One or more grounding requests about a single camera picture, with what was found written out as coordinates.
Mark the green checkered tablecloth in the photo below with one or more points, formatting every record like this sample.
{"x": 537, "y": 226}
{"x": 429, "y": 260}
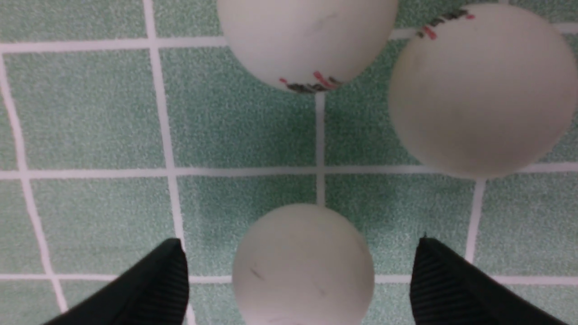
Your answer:
{"x": 125, "y": 122}

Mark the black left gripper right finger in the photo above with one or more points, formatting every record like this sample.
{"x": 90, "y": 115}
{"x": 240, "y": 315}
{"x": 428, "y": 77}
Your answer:
{"x": 445, "y": 289}

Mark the white ping-pong ball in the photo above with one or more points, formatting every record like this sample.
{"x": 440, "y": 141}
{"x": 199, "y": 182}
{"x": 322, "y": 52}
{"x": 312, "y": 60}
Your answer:
{"x": 483, "y": 91}
{"x": 303, "y": 264}
{"x": 306, "y": 46}

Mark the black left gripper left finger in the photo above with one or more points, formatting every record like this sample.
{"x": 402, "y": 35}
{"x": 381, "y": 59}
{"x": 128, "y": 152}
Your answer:
{"x": 155, "y": 291}

